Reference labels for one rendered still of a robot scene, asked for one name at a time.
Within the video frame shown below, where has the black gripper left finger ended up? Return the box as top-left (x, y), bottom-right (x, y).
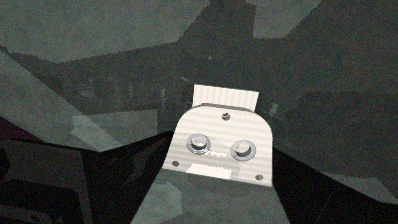
top-left (0, 131), bottom-right (174, 224)

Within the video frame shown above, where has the white plate with two round holes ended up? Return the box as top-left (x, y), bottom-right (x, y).
top-left (162, 103), bottom-right (272, 186)

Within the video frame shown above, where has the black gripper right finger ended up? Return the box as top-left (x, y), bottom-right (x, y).
top-left (272, 147), bottom-right (398, 224)

